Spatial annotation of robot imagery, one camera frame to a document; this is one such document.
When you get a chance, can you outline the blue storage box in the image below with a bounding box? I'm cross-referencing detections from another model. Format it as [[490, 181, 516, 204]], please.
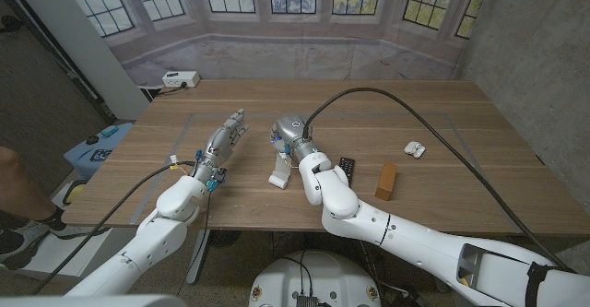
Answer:
[[63, 122, 134, 182]]

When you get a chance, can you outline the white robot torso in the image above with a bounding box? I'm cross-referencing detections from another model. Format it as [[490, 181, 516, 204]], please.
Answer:
[[248, 250, 383, 307]]

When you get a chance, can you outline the printed window backdrop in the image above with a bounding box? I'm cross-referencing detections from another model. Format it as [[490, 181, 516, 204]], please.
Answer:
[[57, 0, 492, 87]]

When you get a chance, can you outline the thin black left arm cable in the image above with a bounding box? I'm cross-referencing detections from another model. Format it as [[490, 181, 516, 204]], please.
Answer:
[[176, 189, 214, 298]]

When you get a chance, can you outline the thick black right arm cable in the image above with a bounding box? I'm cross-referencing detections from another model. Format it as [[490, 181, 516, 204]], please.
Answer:
[[301, 87, 575, 275]]

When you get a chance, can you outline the orange wooden block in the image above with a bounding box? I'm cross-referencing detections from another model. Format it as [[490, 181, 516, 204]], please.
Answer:
[[373, 160, 398, 202]]

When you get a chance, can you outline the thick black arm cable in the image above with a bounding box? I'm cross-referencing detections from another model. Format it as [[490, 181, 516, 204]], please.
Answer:
[[32, 159, 198, 296], [301, 87, 575, 275]]

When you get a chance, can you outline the white earbuds case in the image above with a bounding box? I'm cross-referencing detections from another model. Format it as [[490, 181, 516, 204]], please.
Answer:
[[404, 140, 427, 159]]

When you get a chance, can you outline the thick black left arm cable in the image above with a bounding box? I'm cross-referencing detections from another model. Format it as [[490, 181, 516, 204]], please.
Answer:
[[32, 159, 198, 296]]

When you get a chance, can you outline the person's bare leg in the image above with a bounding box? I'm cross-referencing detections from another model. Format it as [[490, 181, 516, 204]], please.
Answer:
[[0, 145, 54, 223]]

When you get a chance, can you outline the black round floor base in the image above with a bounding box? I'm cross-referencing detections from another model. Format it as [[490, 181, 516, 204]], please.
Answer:
[[206, 230, 243, 249]]

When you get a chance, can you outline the yellow black floor tool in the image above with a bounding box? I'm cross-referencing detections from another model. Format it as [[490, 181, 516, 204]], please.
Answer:
[[62, 180, 89, 207]]

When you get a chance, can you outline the black TV remote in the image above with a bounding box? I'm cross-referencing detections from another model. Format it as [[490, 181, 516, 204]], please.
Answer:
[[338, 157, 356, 188]]

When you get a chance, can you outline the white bandage roll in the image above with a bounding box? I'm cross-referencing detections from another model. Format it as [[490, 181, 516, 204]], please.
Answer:
[[267, 149, 294, 191]]

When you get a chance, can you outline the grey table leg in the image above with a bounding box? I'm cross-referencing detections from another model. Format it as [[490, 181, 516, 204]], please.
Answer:
[[185, 229, 211, 285]]

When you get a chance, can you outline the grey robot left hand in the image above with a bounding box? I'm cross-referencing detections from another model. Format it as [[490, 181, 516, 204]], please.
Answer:
[[192, 108, 251, 183]]

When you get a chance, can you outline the white floor mat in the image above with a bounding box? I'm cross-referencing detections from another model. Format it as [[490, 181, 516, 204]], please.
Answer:
[[18, 182, 122, 274]]

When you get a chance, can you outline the grey black sneaker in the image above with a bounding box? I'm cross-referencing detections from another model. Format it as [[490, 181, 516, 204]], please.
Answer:
[[0, 207, 112, 271]]

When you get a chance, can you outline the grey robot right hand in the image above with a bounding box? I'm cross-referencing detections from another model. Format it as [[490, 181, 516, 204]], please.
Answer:
[[269, 115, 324, 165]]

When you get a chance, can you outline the white power strip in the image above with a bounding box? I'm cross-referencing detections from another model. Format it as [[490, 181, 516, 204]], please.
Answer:
[[161, 70, 201, 89]]

